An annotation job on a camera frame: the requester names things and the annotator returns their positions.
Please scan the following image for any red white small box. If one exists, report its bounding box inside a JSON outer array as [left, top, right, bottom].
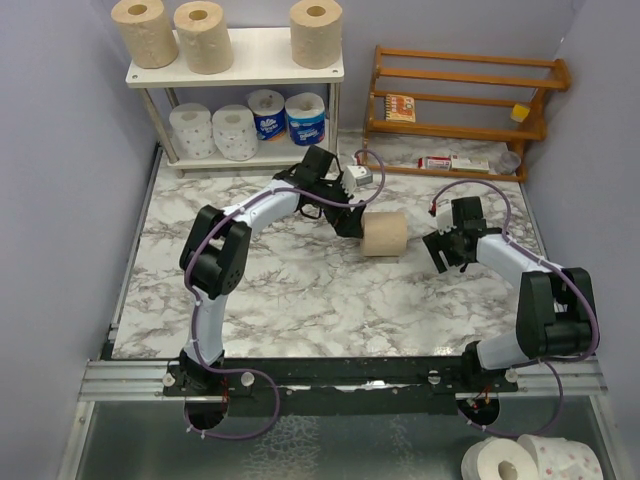
[[418, 156, 452, 171]]

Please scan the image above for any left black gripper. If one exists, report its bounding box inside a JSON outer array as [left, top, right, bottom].
[[313, 172, 366, 238]]

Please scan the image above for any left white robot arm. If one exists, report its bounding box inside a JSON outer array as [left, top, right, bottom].
[[179, 146, 373, 395]]

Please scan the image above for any blue Vinda roll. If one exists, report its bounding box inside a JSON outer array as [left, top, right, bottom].
[[247, 89, 286, 141]]

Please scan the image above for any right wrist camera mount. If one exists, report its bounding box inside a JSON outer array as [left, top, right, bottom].
[[429, 200, 456, 235]]

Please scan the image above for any white two-tier shelf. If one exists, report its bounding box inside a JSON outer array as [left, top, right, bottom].
[[126, 27, 344, 176]]

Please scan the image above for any clear plastic cup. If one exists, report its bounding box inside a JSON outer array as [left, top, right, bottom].
[[496, 151, 522, 175]]

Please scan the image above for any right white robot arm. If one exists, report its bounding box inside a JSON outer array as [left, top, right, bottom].
[[423, 196, 599, 391]]

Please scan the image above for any white green small box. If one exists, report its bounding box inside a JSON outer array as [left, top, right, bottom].
[[450, 155, 490, 173]]

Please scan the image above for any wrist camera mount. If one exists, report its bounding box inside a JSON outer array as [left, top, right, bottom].
[[429, 200, 456, 235], [341, 158, 373, 195]]

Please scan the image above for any brown paper roll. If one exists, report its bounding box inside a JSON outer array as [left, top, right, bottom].
[[361, 211, 408, 257], [111, 0, 179, 69], [173, 1, 234, 75], [289, 0, 343, 69]]

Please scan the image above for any wooden slatted rack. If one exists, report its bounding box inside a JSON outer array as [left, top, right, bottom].
[[363, 45, 572, 158]]

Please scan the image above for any white floral paper roll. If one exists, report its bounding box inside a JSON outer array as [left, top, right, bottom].
[[169, 103, 217, 160], [212, 104, 259, 162]]

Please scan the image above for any orange snack packet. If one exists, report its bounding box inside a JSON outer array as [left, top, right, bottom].
[[385, 94, 416, 123]]

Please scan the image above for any yellow sponge block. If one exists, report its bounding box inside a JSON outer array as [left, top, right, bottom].
[[510, 103, 531, 123]]

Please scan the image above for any brown paper roll front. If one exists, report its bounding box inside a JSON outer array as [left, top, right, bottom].
[[111, 0, 179, 69]]

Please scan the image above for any blue Tempo roll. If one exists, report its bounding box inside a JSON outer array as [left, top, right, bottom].
[[285, 92, 325, 146]]

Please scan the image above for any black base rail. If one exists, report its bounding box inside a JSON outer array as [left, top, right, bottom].
[[163, 356, 517, 417]]

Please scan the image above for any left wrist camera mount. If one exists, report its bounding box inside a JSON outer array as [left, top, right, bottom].
[[341, 158, 373, 195]]

